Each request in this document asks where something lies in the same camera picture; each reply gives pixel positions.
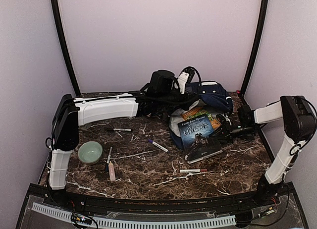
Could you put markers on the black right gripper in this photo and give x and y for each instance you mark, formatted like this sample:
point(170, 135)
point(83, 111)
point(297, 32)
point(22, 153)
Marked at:
point(227, 132)

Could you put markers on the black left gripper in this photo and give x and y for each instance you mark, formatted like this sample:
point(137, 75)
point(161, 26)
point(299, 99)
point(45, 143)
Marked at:
point(190, 99)

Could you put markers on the orange 39-Storey Treehouse book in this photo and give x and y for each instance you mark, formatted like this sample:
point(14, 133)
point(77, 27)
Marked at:
point(201, 110)

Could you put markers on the dark Wuthering Heights book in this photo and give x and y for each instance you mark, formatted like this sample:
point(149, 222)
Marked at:
point(198, 143)

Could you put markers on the navy blue student backpack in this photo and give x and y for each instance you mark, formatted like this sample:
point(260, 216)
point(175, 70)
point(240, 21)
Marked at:
point(211, 94)

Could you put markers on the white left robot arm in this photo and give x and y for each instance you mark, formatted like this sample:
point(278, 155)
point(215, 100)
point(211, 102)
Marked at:
point(164, 92)

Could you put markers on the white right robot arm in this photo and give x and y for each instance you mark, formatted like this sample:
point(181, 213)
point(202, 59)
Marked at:
point(299, 118)

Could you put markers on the black capped white marker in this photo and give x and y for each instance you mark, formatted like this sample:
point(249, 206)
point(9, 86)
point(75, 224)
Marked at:
point(119, 129)

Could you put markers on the purple capped white marker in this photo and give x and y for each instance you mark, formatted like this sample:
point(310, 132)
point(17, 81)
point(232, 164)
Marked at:
point(158, 145)

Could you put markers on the red capped white marker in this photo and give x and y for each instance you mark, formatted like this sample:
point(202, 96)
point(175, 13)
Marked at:
point(193, 170)

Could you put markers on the cream patterned ceramic mug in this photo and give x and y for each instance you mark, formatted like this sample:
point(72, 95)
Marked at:
point(86, 126)

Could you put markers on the light green ceramic bowl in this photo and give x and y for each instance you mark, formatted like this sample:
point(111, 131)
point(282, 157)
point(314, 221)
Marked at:
point(90, 152)

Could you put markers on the pink pencil-shaped eraser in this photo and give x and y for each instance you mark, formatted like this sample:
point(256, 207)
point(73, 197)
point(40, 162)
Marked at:
point(111, 171)

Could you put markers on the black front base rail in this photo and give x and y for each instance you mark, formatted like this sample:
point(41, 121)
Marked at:
point(87, 204)

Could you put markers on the white slotted cable duct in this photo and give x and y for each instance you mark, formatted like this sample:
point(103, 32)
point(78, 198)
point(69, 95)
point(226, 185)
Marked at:
point(135, 221)

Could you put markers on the black right frame post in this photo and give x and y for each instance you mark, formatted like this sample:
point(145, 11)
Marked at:
point(255, 47)

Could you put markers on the black frame post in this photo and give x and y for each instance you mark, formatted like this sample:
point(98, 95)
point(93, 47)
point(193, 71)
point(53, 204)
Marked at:
point(64, 47)
point(255, 47)

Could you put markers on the black left frame post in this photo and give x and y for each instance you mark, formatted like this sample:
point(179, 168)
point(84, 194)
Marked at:
point(64, 47)

